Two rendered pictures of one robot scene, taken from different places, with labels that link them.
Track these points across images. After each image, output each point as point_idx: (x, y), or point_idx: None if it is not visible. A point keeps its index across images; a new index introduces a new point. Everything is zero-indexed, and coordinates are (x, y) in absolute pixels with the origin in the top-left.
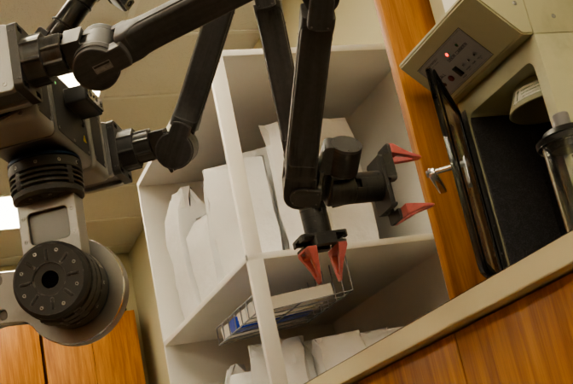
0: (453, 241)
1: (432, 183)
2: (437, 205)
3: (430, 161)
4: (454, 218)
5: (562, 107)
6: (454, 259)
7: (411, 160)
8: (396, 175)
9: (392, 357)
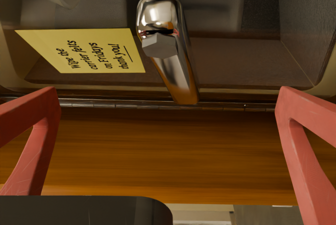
0: (222, 171)
1: (111, 177)
2: (153, 178)
3: (69, 171)
4: (181, 160)
5: None
6: (256, 177)
7: (48, 134)
8: (139, 200)
9: None
